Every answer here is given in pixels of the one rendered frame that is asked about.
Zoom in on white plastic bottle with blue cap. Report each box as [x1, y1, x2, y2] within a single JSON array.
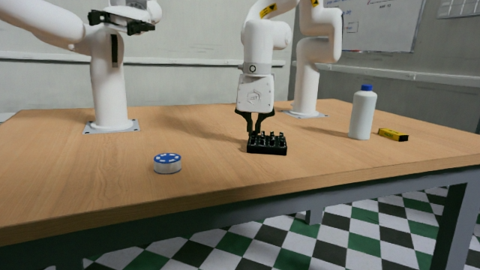
[[348, 85, 377, 140]]

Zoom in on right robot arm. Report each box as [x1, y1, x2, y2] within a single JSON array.
[[0, 0, 162, 131]]

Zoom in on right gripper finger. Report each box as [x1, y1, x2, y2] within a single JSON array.
[[127, 19, 155, 36], [88, 9, 115, 26]]

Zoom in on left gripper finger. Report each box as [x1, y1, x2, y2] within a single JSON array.
[[254, 106, 275, 137], [235, 108, 253, 137]]

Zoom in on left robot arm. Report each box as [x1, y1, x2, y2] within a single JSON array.
[[238, 0, 344, 117]]

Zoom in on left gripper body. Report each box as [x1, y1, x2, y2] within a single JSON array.
[[236, 73, 274, 113]]

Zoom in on short grey cylinder with blue top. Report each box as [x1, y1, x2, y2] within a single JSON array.
[[154, 153, 182, 175]]

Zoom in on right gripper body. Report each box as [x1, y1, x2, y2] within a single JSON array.
[[103, 2, 151, 33]]

